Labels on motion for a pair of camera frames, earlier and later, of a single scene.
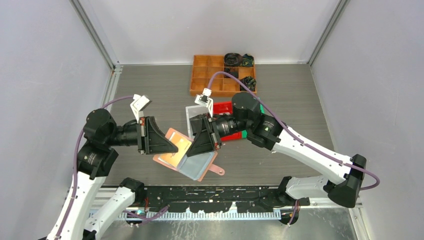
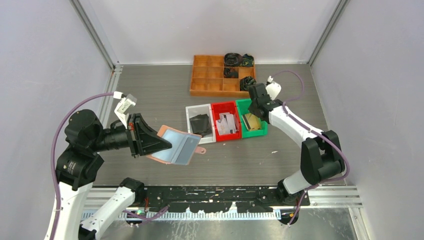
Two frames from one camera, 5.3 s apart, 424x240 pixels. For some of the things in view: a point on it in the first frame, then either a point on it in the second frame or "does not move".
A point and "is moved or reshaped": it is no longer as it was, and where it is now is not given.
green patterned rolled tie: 248,60 does not move
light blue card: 194,166 to 183,146
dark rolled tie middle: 234,74 does not move
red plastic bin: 221,107 does not move
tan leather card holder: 195,166 is moved or reshaped
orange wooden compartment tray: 208,73 does not move
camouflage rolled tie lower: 250,82 does not move
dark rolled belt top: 233,59 does not move
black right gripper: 205,141 to 251,107
